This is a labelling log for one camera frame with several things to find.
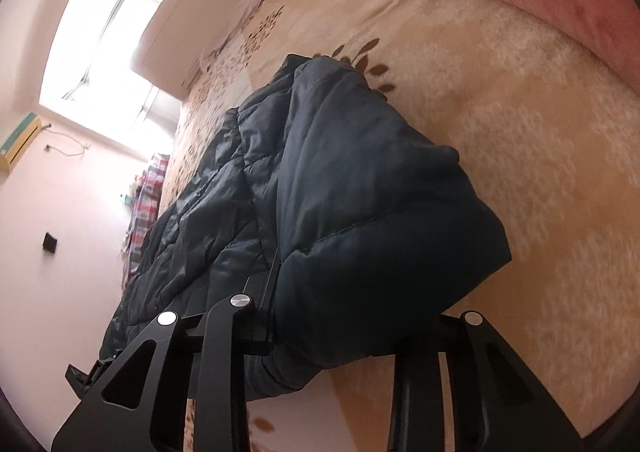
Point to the dark teal quilted jacket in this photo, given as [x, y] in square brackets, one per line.
[350, 182]

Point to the bright window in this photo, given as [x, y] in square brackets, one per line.
[100, 32]

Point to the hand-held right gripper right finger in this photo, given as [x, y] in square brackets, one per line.
[472, 357]

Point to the wall air conditioner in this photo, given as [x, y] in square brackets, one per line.
[20, 137]

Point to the black wall switch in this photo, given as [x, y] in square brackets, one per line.
[50, 242]

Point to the plaid tablecloth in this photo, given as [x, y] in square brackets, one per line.
[147, 202]

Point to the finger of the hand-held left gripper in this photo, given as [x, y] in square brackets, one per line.
[85, 376]

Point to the white headboard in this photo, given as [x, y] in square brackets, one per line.
[200, 7]

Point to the beige leaf print bed blanket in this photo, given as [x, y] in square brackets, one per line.
[500, 107]

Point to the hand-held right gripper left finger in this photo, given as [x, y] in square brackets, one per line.
[262, 314]

